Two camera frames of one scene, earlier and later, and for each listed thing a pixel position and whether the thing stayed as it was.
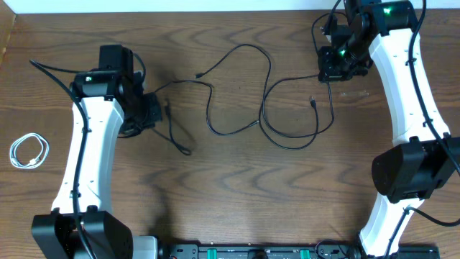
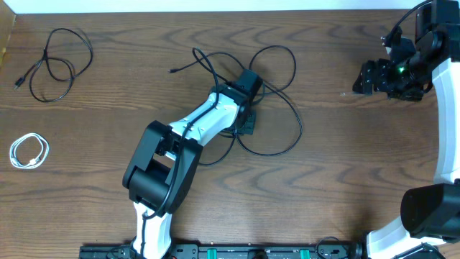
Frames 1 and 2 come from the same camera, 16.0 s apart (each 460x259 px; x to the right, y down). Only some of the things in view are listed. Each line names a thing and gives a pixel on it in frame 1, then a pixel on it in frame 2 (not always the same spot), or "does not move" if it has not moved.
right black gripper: x=331 y=72 → x=379 y=76
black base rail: x=286 y=250 does not move
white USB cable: x=34 y=163 does not move
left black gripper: x=153 y=110 → x=248 y=123
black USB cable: x=262 y=108 → x=236 y=136
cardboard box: x=7 y=21 does not move
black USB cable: x=172 y=142 → x=66 y=55
